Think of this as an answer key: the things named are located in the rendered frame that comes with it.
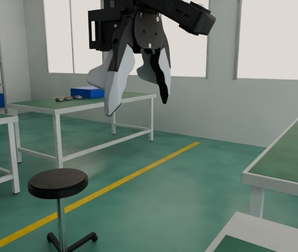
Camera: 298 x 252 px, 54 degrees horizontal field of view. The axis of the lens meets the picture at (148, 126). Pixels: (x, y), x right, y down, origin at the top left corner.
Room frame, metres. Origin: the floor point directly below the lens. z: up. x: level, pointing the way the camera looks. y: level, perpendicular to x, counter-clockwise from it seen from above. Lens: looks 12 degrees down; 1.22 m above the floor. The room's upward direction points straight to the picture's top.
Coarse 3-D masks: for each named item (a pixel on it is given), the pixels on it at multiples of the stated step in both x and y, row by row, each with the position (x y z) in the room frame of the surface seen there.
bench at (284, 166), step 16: (288, 128) 2.07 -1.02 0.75; (272, 144) 1.65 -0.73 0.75; (288, 144) 1.64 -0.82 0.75; (256, 160) 1.36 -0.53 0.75; (272, 160) 1.36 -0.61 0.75; (288, 160) 1.36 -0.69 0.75; (256, 176) 1.17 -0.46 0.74; (272, 176) 1.15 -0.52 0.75; (288, 176) 1.15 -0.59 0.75; (256, 192) 1.20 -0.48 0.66; (288, 192) 1.10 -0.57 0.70; (256, 208) 1.20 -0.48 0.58
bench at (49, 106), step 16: (64, 96) 4.11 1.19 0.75; (128, 96) 4.11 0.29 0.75; (144, 96) 4.23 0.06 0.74; (16, 112) 3.45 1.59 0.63; (48, 112) 2.99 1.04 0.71; (64, 112) 3.03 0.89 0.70; (16, 128) 3.43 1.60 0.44; (112, 128) 4.90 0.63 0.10; (144, 128) 4.53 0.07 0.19; (16, 144) 3.42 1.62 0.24; (112, 144) 3.70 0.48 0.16; (64, 160) 3.04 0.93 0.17
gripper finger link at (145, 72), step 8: (144, 56) 0.47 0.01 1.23; (152, 56) 0.45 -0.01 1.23; (160, 56) 0.45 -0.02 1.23; (144, 64) 0.48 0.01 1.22; (152, 64) 0.45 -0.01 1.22; (160, 64) 0.45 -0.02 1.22; (168, 64) 0.47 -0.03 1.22; (144, 72) 0.49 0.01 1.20; (152, 72) 0.48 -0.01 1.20; (160, 72) 0.46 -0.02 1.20; (168, 72) 0.47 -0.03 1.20; (152, 80) 0.49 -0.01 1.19; (160, 80) 0.46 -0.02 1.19; (168, 80) 0.47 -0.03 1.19; (160, 88) 0.47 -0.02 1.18; (168, 88) 0.47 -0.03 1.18; (168, 96) 0.47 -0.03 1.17
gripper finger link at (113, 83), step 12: (108, 60) 0.39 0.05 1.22; (132, 60) 0.39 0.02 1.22; (96, 72) 0.39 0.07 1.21; (108, 72) 0.37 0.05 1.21; (120, 72) 0.37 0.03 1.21; (96, 84) 0.38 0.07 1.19; (108, 84) 0.36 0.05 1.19; (120, 84) 0.36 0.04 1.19; (108, 96) 0.36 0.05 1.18; (120, 96) 0.36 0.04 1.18; (108, 108) 0.36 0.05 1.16
